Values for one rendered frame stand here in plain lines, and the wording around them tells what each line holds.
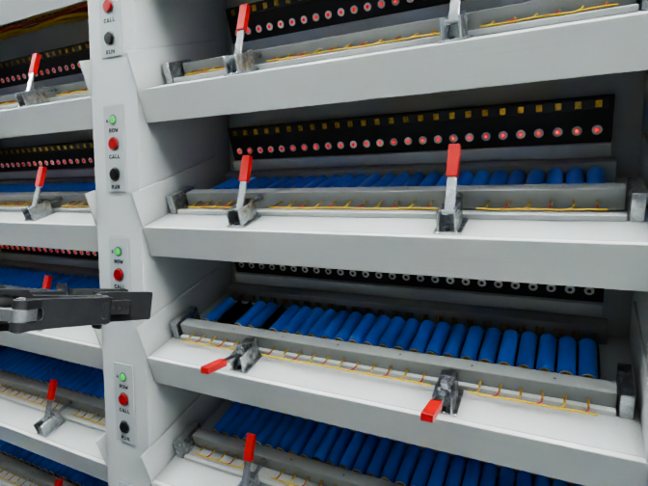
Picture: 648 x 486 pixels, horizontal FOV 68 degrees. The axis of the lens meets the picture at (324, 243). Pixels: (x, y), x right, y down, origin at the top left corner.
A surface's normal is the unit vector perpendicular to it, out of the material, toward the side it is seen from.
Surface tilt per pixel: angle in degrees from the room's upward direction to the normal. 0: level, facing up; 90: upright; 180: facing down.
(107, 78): 90
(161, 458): 90
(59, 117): 110
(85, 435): 20
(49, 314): 91
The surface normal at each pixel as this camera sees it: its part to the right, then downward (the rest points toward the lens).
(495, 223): -0.16, -0.91
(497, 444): -0.43, 0.41
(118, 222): -0.46, 0.08
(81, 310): 0.93, 0.04
